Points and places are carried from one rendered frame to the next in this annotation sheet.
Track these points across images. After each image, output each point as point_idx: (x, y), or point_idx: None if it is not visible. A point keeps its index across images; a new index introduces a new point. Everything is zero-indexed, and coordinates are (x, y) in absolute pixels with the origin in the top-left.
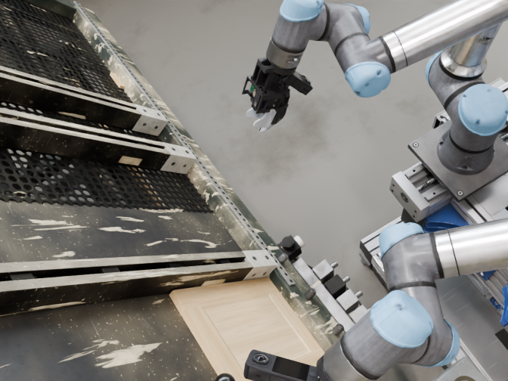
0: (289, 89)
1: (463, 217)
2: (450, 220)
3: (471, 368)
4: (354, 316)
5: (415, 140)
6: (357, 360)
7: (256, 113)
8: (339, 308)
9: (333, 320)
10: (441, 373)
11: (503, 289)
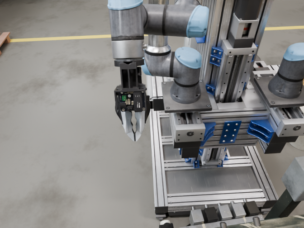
0: (142, 83)
1: (209, 121)
2: (208, 127)
3: (302, 158)
4: (238, 213)
5: (164, 106)
6: None
7: (146, 110)
8: (227, 221)
9: (244, 224)
10: (287, 183)
11: (249, 133)
